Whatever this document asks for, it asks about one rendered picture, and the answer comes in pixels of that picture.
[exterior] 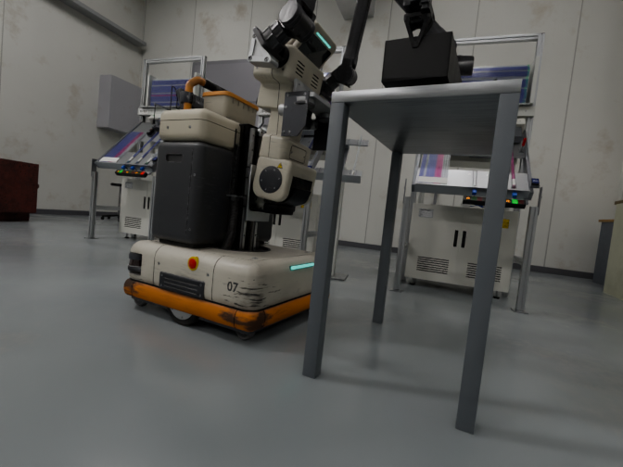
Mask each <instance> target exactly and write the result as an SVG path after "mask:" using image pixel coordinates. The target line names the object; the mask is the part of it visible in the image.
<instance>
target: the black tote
mask: <svg viewBox="0 0 623 467"><path fill-rule="evenodd" d="M381 82H382V83H383V85H384V86H385V88H394V87H407V86H420V85H433V84H446V83H459V82H462V78H461V73H460V68H459V63H458V57H457V53H456V48H455V42H454V38H453V32H440V33H434V34H428V35H424V36H423V38H422V41H421V43H420V44H419V46H418V47H416V48H412V44H411V41H410V38H409V37H408V38H402V39H396V40H389V41H386V42H385V52H384V61H383V70H382V80H381Z"/></svg>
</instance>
